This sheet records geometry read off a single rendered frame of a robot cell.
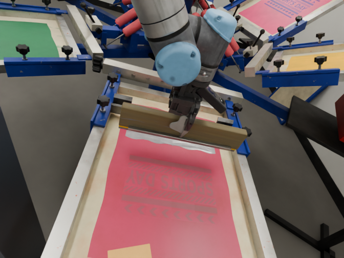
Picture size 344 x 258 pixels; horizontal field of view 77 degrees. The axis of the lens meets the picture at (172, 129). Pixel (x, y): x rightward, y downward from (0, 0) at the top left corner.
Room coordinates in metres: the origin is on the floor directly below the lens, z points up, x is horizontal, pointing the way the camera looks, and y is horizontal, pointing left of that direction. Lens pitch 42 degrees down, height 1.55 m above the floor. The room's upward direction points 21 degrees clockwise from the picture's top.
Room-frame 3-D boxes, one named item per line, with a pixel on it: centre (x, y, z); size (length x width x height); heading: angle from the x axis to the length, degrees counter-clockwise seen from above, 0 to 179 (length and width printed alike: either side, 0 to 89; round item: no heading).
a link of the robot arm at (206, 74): (0.52, -0.02, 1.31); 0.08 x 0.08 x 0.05
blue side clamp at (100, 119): (0.65, 0.28, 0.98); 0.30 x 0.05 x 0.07; 14
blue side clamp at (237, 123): (0.79, -0.26, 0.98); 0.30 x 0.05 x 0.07; 14
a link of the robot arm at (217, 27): (0.53, -0.01, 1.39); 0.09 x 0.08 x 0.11; 108
